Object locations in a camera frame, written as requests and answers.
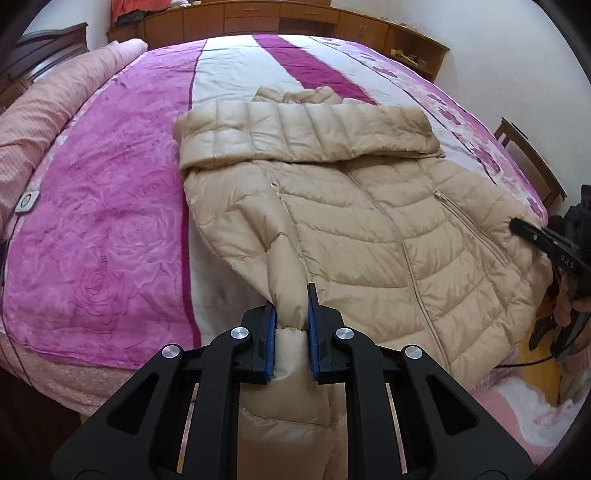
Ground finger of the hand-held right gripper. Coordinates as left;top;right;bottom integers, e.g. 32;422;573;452
509;218;556;254

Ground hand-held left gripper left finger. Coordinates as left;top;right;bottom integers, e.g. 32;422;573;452
51;302;278;480

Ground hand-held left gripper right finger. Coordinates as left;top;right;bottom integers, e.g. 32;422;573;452
307;282;536;480

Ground beige puffer jacket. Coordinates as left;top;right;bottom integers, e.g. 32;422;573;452
173;85;555;480

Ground person's right hand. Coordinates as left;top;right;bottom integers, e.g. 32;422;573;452
549;272;591;326

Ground person's pink fluffy clothing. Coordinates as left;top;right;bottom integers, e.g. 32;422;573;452
466;355;591;467

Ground purple striped bed blanket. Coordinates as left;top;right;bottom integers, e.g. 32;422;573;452
0;33;551;414

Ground small wooden shelf items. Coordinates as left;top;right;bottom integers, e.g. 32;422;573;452
389;47;423;65

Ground brown wooden cabinet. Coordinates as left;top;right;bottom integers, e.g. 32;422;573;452
106;0;451;83

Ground pink rolled quilt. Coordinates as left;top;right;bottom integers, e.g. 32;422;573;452
0;39;148;217

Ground orange cloth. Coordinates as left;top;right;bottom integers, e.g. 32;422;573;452
111;0;172;25

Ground dark wooden headboard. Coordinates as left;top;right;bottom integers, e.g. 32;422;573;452
0;23;89;114

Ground black cable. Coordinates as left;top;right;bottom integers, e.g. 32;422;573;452
495;353;563;370

